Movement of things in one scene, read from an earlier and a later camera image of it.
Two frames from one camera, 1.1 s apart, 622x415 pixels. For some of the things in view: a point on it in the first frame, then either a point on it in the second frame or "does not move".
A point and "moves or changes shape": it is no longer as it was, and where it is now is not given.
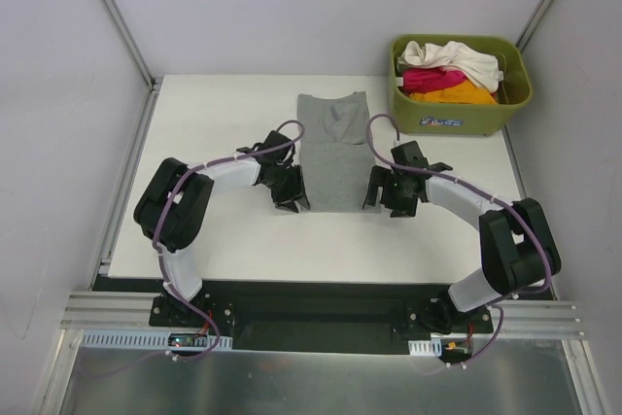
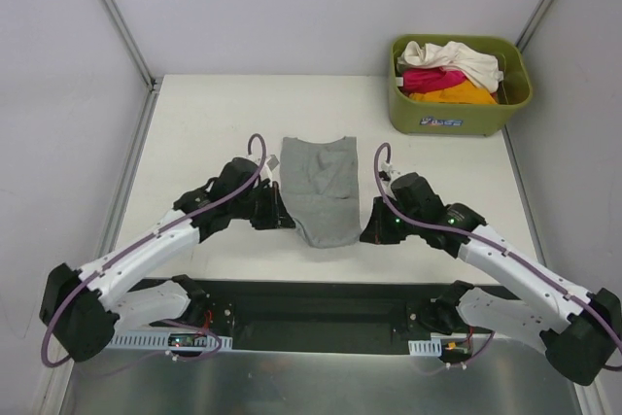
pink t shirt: [431, 79] does not move
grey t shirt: [334, 153] moves or changes shape
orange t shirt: [466, 92] does not move
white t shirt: [480, 70] does not move
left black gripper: [290, 187] to [270, 206]
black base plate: [319, 317] does not move
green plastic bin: [422, 118] does not move
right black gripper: [384, 190] to [380, 223]
